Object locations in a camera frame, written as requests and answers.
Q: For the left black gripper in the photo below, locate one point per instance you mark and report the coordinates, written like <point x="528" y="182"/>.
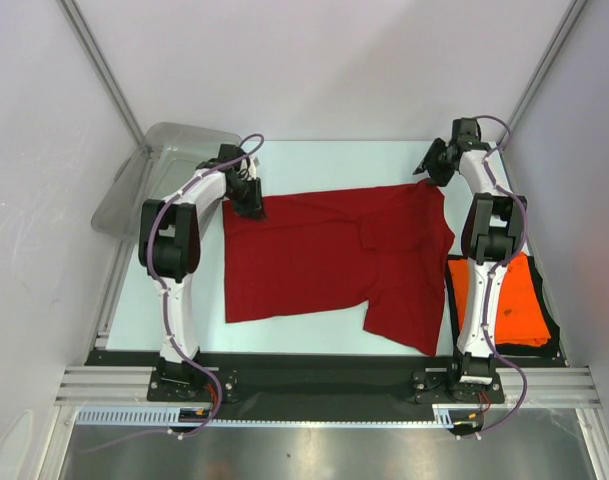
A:
<point x="255" y="204"/>

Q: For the clear plastic bin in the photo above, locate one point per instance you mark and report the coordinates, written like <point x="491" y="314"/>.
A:
<point x="166" y="161"/>

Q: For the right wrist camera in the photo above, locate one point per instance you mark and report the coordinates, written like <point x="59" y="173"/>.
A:
<point x="466" y="132"/>

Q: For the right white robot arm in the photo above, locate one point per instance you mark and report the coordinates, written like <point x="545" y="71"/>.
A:
<point x="494" y="233"/>

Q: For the red t shirt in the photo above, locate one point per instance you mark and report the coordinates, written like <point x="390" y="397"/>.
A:
<point x="386" y="247"/>

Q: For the aluminium frame rail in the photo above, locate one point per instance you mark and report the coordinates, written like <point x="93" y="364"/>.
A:
<point x="99" y="385"/>

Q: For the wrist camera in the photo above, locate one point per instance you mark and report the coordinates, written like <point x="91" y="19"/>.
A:
<point x="466" y="132"/>
<point x="235" y="158"/>

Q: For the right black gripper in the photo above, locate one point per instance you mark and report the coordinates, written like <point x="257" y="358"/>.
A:
<point x="435" y="163"/>

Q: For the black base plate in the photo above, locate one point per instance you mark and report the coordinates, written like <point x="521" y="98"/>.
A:
<point x="308" y="388"/>

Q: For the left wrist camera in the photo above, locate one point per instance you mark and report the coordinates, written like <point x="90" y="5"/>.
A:
<point x="235" y="158"/>

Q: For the white cable duct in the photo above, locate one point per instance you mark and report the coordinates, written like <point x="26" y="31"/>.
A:
<point x="178" y="417"/>

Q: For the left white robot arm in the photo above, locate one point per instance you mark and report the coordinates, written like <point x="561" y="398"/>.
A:
<point x="169" y="249"/>

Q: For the orange folded t shirt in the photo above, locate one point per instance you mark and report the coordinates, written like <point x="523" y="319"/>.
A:
<point x="521" y="321"/>

